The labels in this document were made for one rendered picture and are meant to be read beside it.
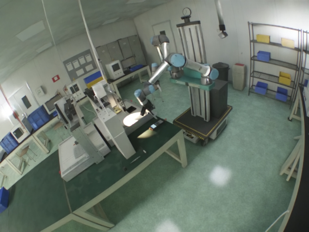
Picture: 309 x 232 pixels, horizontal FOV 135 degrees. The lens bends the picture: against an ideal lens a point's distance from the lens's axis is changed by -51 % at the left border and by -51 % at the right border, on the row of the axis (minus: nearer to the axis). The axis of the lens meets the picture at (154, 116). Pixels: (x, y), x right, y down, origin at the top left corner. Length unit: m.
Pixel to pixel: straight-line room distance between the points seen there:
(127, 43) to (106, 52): 0.99
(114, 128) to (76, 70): 4.65
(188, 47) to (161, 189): 1.93
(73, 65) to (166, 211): 5.34
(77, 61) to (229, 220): 6.00
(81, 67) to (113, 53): 1.41
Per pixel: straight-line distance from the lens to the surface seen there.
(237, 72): 3.62
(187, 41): 1.82
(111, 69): 4.18
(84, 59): 5.61
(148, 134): 1.46
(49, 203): 1.70
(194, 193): 1.80
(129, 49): 5.82
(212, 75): 1.38
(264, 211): 1.92
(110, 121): 1.05
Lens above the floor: 1.70
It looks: 34 degrees down
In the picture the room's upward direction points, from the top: 18 degrees counter-clockwise
